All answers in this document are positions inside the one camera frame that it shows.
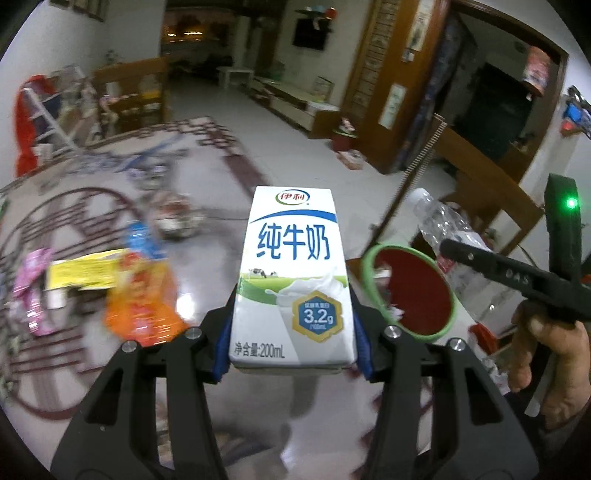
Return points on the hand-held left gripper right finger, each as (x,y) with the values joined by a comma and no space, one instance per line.
(364,357)

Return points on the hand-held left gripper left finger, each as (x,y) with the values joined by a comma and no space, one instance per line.
(222,355)

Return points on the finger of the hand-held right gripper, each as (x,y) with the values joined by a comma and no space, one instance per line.
(498,267)

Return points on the clear plastic bottle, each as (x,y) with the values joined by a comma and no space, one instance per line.
(443,221)

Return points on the green rimmed trash bin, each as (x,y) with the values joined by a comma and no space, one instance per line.
(415,286)

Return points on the orange snack bag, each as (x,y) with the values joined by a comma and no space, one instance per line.
(143,309)

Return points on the white milk carton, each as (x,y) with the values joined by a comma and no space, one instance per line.
(286,277)

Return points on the blue snack wrapper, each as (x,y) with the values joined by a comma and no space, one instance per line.
(141,240)

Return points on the printed paper ball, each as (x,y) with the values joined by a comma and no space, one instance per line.
(173,217)

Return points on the yellow carton box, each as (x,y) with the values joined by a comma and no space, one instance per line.
(83,272)

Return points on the pink wrapper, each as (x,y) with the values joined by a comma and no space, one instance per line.
(32,286)

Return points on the person's right hand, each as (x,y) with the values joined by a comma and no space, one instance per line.
(554,360)

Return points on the red plastic object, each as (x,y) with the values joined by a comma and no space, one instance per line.
(485,339)

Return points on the red hanging decoration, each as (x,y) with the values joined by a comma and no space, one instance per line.
(538,69)

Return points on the tissue box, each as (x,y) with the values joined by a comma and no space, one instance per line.
(351,159)

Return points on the red bucket with figurine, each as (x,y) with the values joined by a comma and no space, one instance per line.
(344,138)

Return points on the wooden lattice partition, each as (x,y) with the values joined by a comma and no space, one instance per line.
(369,69)

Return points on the small framed picture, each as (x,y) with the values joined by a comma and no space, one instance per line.
(323,87)

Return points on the television cabinet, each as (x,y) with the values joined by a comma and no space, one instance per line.
(295,106)

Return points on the small white table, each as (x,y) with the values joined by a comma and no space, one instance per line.
(235,76)

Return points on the white magazine rack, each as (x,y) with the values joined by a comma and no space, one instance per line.
(64,115)

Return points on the red cloth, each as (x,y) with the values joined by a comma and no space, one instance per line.
(27,134)

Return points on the colourful wall hanging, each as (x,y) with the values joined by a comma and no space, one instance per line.
(577,113)

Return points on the short wall scroll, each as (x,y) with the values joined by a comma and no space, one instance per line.
(392,106)

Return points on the tall wall scroll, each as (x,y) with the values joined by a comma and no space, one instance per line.
(422,30)

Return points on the wall television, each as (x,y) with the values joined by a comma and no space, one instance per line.
(310,33)

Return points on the wall shelf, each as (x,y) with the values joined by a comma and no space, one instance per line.
(316,13)

